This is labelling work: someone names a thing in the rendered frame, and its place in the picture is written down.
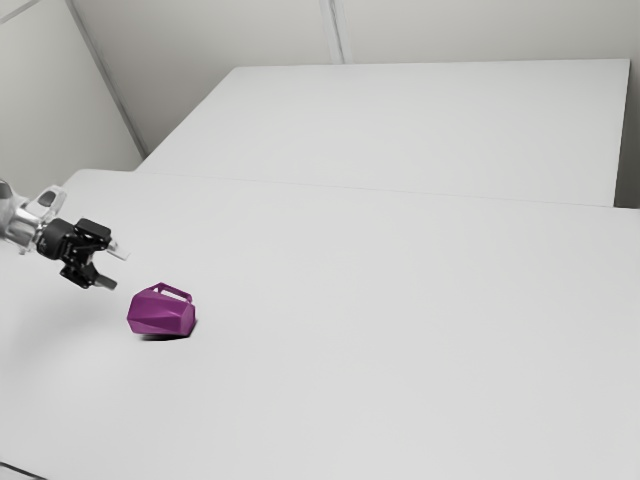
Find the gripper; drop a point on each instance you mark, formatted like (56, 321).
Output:
(55, 239)

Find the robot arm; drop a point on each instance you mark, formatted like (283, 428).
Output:
(20, 220)

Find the purple faceted mug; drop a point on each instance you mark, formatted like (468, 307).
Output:
(162, 316)

